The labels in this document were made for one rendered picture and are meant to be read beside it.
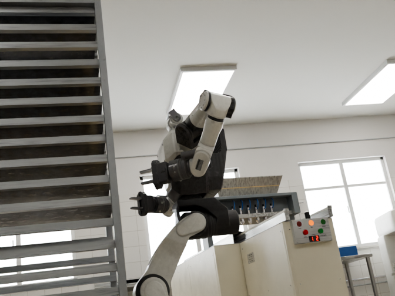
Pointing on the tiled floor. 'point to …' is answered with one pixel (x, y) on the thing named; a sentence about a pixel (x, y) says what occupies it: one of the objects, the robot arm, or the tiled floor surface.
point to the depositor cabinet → (211, 273)
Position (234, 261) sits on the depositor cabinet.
